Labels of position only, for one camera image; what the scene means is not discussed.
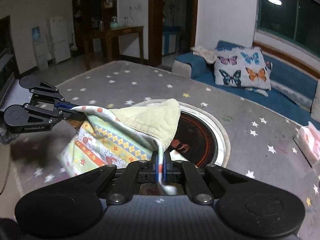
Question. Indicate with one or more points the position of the white refrigerator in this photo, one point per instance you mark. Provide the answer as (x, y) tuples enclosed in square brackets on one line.
[(59, 40)]

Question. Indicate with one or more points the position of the blue sofa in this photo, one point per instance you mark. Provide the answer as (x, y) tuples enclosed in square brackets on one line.
[(287, 80)]

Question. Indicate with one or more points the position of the brown wooden door frame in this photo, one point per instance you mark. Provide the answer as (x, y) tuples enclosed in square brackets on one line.
[(192, 17)]

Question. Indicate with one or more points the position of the white water dispenser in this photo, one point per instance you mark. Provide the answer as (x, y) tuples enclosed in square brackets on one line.
[(40, 50)]

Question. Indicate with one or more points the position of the printed children's jacket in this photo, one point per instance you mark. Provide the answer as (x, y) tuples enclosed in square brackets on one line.
[(140, 121)]

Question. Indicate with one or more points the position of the grey star tablecloth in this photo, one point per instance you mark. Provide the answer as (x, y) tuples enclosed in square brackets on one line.
[(150, 87)]

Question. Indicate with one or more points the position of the dark wooden cabinet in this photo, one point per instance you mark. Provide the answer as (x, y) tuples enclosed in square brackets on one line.
[(85, 17)]

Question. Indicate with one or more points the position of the teal kettle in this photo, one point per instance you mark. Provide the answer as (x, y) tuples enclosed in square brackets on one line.
[(114, 22)]

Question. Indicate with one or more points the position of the butterfly print pillow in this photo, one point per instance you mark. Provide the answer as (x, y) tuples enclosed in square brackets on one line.
[(240, 67)]

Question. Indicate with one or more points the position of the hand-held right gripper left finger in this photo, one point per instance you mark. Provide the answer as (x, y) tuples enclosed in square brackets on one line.
[(155, 166)]

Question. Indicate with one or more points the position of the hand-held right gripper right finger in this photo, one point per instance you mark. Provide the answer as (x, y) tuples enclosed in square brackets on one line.
[(168, 166)]

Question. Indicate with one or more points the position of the dark window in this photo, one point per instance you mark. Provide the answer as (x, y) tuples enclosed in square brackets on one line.
[(287, 12)]

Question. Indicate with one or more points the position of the crumpled cream cloth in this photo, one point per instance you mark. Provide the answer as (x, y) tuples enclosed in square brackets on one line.
[(205, 53)]

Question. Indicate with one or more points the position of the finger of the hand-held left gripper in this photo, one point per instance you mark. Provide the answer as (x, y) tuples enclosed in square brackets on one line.
[(50, 113), (50, 93)]

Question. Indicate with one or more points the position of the pink tissue pack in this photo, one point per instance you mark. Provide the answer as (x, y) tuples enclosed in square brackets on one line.
[(310, 142)]

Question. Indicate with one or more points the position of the round black induction hotplate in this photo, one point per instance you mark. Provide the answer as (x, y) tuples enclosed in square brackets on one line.
[(200, 140)]

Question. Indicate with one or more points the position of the wooden side table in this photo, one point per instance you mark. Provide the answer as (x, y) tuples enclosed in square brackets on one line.
[(117, 33)]

